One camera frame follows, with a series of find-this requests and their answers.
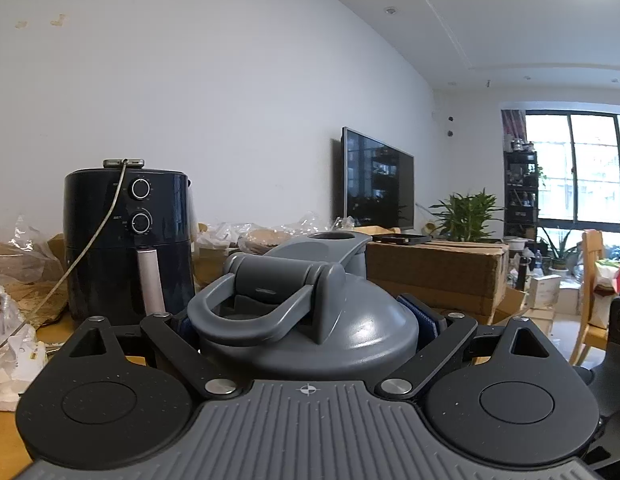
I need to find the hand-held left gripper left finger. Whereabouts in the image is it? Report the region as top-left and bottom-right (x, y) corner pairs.
(69, 310), (239, 402)

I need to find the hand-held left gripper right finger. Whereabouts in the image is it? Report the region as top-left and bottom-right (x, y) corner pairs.
(375, 294), (550, 402)

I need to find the grey lid shaker bottle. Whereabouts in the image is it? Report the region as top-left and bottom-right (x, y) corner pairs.
(186, 231), (421, 386)

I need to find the printed cardboard box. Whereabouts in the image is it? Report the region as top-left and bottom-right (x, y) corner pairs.
(425, 280), (528, 326)

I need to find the plain cardboard box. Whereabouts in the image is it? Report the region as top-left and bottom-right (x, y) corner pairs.
(365, 241), (510, 302)

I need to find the black tray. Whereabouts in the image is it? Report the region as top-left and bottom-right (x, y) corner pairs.
(374, 232), (433, 245)

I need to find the red and white bag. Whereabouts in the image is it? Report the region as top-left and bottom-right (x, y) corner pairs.
(590, 245), (620, 328)

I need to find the dark blue air fryer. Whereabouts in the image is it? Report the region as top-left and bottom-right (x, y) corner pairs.
(64, 169), (197, 328)

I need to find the wooden chair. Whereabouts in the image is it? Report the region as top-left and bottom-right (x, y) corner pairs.
(570, 229), (608, 366)

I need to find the large potted green plant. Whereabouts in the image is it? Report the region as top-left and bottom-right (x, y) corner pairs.
(430, 189), (505, 243)

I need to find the white box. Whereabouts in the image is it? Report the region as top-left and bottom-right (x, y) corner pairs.
(528, 274), (561, 310)

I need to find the clear bag with red food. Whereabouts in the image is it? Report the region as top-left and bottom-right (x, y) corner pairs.
(197, 212), (358, 286)

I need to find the small potted plant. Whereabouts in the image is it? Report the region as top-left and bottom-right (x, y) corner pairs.
(538, 225), (583, 271)

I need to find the flat screen television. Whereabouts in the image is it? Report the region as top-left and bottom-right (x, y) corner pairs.
(341, 126), (415, 233)

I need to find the black shelf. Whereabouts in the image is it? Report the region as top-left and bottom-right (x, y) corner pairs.
(504, 151), (539, 239)

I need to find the white plastic bag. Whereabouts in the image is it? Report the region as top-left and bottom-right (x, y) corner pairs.
(0, 285), (47, 411)

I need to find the clear bag with brown food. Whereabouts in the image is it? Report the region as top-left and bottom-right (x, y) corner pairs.
(0, 215), (68, 331)

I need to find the patterned curtain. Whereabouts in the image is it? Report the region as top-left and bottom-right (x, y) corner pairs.
(500, 109), (526, 151)

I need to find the window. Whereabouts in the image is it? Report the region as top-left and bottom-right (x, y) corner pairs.
(522, 112), (620, 234)

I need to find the beige cable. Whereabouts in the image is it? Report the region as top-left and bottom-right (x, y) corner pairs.
(0, 160), (129, 356)

